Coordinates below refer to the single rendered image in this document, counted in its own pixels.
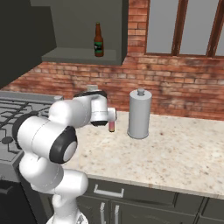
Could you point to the brown framed window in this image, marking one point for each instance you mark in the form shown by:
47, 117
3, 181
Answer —
186, 26

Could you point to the dark green cabinet door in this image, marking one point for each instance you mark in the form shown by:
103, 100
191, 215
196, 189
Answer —
20, 38

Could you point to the small pink drink can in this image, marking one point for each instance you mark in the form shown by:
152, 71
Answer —
111, 127

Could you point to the narrow dark green drawer front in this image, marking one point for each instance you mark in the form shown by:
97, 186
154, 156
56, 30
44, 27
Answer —
215, 208

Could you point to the black oven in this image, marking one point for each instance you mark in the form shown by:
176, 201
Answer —
14, 204

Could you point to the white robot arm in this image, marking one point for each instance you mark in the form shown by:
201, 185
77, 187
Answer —
43, 137

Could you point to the grey cylindrical canister with knob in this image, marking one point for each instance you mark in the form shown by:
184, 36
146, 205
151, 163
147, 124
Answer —
139, 116

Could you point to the wide dark green drawer front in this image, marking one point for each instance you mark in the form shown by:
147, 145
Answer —
151, 197

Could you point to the dark green cupboard door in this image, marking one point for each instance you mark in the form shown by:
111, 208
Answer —
92, 211
151, 215

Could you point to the grey gas hob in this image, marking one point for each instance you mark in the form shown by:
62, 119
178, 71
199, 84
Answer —
17, 108

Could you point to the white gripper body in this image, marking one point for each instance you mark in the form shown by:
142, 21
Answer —
112, 114

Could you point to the brown beer bottle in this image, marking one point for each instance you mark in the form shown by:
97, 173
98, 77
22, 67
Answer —
99, 43

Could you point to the dark green open wall cabinet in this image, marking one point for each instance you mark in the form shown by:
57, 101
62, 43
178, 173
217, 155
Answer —
75, 26

